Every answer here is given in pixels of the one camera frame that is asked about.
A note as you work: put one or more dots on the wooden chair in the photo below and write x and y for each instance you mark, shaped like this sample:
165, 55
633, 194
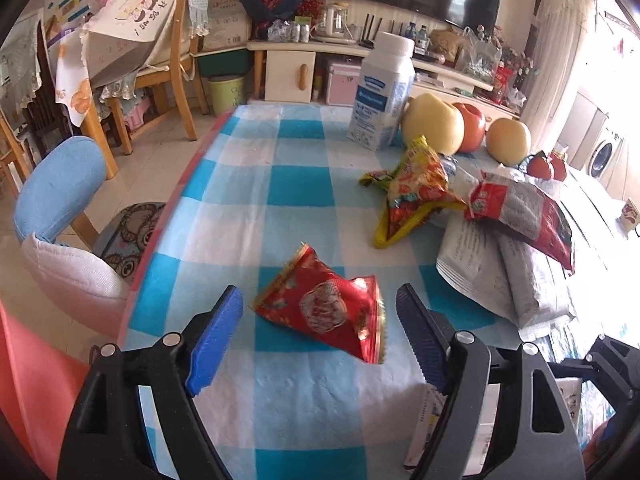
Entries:
172, 80

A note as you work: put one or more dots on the white plastic milk bottle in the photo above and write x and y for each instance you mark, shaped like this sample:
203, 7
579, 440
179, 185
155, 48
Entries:
380, 100

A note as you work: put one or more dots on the large yellow pear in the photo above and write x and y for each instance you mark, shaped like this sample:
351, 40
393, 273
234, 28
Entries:
435, 122

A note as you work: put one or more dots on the blue padded chair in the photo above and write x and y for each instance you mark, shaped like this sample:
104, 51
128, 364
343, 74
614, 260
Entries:
60, 180

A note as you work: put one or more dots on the left red tomato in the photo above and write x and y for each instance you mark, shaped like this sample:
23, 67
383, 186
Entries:
539, 167

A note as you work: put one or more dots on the white patterned cup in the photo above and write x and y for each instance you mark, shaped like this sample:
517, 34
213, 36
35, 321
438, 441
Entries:
630, 216

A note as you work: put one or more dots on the small yellow pear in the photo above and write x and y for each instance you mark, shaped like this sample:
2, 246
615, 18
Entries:
509, 141

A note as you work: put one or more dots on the black router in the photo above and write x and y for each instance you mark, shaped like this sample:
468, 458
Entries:
370, 30

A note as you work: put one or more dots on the grey printed packet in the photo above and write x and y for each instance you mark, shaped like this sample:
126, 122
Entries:
470, 260

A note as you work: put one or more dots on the white washing machine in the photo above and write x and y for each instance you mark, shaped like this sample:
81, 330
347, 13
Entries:
605, 157

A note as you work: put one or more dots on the clear water kettle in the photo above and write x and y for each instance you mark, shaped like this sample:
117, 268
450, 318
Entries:
334, 22

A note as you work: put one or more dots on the white paper packet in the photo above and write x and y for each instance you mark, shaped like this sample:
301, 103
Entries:
425, 430

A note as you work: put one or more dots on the pink storage box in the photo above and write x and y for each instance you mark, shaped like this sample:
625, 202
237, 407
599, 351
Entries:
344, 82

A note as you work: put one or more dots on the red apple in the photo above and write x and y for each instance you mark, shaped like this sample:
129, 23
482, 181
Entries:
472, 127

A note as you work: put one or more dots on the green trash bin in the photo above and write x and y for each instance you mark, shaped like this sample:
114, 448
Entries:
225, 94

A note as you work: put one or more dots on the cardboard box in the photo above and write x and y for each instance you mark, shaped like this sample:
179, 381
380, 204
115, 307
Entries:
227, 22

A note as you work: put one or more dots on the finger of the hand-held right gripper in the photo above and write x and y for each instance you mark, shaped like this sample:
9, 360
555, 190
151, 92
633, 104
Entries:
617, 365

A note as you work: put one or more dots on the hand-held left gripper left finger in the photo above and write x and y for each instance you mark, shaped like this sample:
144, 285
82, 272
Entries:
215, 345

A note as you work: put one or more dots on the right red tomato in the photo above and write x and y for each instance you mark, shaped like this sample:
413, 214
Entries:
560, 167

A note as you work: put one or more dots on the grey plain packet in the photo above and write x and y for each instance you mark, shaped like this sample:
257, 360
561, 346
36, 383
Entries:
540, 290

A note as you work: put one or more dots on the yellow red snack packet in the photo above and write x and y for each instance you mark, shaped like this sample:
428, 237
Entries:
417, 185

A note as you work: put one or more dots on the red plastic chair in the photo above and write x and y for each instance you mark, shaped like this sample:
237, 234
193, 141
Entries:
35, 385

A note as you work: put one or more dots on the bear pattern seat cushion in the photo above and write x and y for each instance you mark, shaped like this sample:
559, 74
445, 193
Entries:
127, 240

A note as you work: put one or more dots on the clear plastic bag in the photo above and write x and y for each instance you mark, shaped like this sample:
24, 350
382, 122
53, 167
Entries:
477, 57

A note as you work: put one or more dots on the white padded chair back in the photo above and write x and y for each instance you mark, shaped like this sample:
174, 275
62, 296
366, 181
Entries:
75, 280

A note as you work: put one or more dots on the cream television cabinet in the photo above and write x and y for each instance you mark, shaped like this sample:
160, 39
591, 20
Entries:
290, 72

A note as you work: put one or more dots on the red gift bag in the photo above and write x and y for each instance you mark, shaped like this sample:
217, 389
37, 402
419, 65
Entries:
504, 85

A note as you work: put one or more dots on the cream printed cloth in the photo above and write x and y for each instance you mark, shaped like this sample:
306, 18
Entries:
130, 20

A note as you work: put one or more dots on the red white snack packet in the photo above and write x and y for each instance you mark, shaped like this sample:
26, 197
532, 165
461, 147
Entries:
525, 210

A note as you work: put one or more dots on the lace covered air conditioner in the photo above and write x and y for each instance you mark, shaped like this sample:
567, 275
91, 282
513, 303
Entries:
555, 50

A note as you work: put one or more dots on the red tomato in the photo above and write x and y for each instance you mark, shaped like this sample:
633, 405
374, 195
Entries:
560, 167
539, 167

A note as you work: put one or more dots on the red foil snack packet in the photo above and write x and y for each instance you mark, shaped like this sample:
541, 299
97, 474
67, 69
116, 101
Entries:
320, 305

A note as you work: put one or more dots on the blue checked tablecloth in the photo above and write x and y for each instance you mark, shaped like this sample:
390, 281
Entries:
280, 200

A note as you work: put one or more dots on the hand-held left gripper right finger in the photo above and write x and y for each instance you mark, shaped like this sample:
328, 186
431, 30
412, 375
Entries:
420, 335

